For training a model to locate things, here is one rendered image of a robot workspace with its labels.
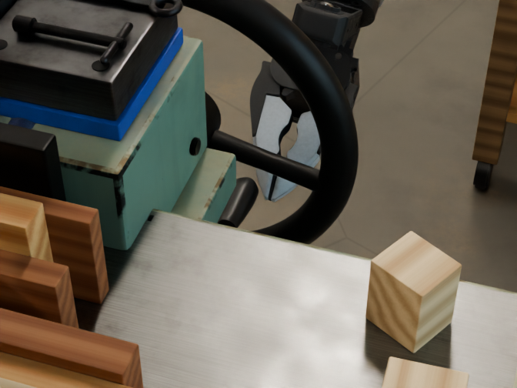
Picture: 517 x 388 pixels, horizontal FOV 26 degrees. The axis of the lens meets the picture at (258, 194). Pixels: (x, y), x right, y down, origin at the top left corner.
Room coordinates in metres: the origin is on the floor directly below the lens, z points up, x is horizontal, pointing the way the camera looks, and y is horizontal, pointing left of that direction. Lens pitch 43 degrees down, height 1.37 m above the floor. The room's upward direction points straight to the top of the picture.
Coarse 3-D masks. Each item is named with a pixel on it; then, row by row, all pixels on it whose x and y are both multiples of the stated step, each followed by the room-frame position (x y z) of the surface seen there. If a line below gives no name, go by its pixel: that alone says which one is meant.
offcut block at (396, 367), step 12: (396, 360) 0.34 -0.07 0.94; (408, 360) 0.34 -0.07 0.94; (396, 372) 0.33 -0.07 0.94; (408, 372) 0.33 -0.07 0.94; (420, 372) 0.33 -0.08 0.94; (432, 372) 0.33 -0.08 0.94; (444, 372) 0.33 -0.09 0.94; (456, 372) 0.33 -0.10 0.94; (384, 384) 0.33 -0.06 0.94; (396, 384) 0.33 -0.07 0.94; (408, 384) 0.33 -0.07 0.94; (420, 384) 0.33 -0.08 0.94; (432, 384) 0.33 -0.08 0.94; (444, 384) 0.33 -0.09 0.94; (456, 384) 0.33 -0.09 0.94
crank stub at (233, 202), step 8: (240, 184) 0.71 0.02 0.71; (248, 184) 0.71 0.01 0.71; (232, 192) 0.70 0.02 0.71; (240, 192) 0.70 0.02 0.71; (248, 192) 0.70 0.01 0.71; (256, 192) 0.71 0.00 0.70; (232, 200) 0.69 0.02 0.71; (240, 200) 0.69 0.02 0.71; (248, 200) 0.70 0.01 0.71; (232, 208) 0.68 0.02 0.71; (240, 208) 0.69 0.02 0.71; (248, 208) 0.69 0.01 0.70; (224, 216) 0.68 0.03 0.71; (232, 216) 0.68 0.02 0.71; (240, 216) 0.68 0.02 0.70; (224, 224) 0.67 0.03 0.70; (232, 224) 0.67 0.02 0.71
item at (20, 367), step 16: (0, 352) 0.34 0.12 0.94; (0, 368) 0.33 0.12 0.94; (16, 368) 0.33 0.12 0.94; (32, 368) 0.33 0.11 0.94; (48, 368) 0.33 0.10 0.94; (32, 384) 0.32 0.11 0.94; (48, 384) 0.32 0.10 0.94; (64, 384) 0.32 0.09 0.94; (80, 384) 0.32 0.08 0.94; (96, 384) 0.32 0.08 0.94; (112, 384) 0.32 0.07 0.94
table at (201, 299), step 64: (192, 192) 0.53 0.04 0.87; (128, 256) 0.45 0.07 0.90; (192, 256) 0.45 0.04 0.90; (256, 256) 0.45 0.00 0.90; (320, 256) 0.45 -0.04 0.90; (128, 320) 0.40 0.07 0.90; (192, 320) 0.40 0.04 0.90; (256, 320) 0.40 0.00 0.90; (320, 320) 0.40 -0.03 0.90; (512, 320) 0.40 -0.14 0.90; (192, 384) 0.35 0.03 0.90; (256, 384) 0.35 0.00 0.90; (320, 384) 0.35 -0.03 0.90; (512, 384) 0.35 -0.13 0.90
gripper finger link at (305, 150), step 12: (300, 120) 0.76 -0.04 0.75; (312, 120) 0.76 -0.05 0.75; (300, 132) 0.75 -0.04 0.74; (312, 132) 0.75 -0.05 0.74; (300, 144) 0.74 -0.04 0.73; (312, 144) 0.74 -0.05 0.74; (288, 156) 0.73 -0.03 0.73; (300, 156) 0.73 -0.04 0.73; (312, 156) 0.73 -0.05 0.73; (276, 180) 0.71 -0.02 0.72; (276, 192) 0.71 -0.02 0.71; (288, 192) 0.71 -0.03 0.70
